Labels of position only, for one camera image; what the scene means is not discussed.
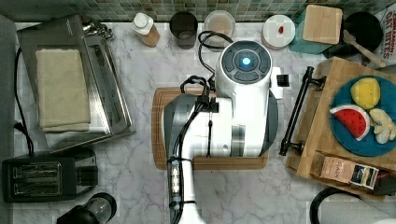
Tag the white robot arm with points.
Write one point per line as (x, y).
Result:
(239, 121)

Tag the wooden drawer box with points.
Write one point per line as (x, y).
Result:
(314, 130)

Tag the wooden cutting board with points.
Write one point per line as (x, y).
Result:
(162, 97)

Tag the dark empty cup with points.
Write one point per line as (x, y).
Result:
(184, 26)

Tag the spice bottle white cap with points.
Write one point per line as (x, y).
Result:
(143, 25)

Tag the white lidded jar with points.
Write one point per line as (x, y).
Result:
(277, 32)

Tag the beige folded towel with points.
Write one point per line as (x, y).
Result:
(63, 102)

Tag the black coffee grinder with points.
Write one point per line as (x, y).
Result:
(99, 209)

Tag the tea bag box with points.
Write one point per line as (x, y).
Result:
(344, 171)

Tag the teal container bamboo lid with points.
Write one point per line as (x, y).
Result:
(317, 29)

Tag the black toaster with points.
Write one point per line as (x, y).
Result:
(49, 177)

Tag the watermelon slice toy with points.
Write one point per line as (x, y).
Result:
(354, 118)

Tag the yellow pineapple toy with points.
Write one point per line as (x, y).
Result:
(366, 92)

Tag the cream plush toy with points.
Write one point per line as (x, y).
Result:
(383, 124)

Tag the black pot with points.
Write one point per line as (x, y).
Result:
(367, 30)

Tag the cereal box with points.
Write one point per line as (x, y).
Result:
(387, 48)

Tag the white kettle black handle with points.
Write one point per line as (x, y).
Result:
(336, 206)

